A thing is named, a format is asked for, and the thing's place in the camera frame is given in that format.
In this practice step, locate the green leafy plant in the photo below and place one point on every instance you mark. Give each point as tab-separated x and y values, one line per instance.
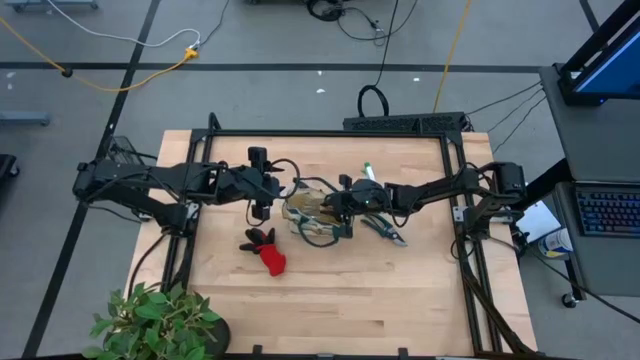
150	320

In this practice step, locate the black framed monitor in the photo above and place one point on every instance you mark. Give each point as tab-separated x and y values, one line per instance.
615	65

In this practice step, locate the white and blue canister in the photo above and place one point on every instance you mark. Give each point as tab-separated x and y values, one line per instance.
555	242

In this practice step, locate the black keyboard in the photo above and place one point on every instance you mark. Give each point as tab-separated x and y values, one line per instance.
607	210

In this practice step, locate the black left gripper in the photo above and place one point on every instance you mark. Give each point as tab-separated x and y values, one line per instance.
255	186

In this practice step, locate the grey metal floor foot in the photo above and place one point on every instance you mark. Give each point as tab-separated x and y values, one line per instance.
25	118

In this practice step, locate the black perforated metal box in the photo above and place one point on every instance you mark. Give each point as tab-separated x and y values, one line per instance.
400	122

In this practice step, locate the black plant pot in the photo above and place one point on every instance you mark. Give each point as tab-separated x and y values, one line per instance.
222	337

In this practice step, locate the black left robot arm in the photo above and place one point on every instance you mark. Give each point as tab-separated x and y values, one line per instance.
150	177

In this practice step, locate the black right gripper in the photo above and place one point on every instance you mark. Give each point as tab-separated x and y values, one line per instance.
370	196

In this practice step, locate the small black floor ball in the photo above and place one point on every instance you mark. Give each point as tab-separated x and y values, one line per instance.
66	73

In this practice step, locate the grey equipment cart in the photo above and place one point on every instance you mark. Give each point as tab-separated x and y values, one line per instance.
595	145

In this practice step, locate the black chair base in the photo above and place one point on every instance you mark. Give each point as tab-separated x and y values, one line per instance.
7	165

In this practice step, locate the black caster wheel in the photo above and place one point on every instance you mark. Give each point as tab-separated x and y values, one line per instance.
569	300

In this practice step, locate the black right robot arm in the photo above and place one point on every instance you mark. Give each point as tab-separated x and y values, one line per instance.
440	190

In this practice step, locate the red and black glove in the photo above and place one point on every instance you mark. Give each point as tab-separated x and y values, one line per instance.
272	261

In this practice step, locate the beige gardening bag green trim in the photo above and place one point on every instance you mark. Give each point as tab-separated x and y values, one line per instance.
305	220

